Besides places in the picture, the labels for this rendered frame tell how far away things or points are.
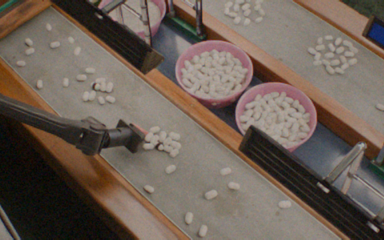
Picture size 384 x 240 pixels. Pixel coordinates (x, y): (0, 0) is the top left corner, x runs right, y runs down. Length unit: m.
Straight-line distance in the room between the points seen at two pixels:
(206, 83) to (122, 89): 0.29
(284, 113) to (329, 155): 0.21
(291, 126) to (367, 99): 0.30
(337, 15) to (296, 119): 0.51
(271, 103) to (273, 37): 0.31
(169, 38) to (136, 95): 0.35
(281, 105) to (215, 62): 0.29
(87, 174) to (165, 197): 0.25
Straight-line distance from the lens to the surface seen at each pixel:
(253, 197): 1.68
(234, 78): 1.93
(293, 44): 2.06
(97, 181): 1.71
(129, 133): 1.69
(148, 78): 1.91
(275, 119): 1.85
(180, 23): 2.15
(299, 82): 1.91
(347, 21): 2.15
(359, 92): 1.96
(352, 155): 1.34
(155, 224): 1.62
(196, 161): 1.74
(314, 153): 1.86
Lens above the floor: 2.23
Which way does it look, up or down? 55 degrees down
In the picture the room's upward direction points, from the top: 3 degrees counter-clockwise
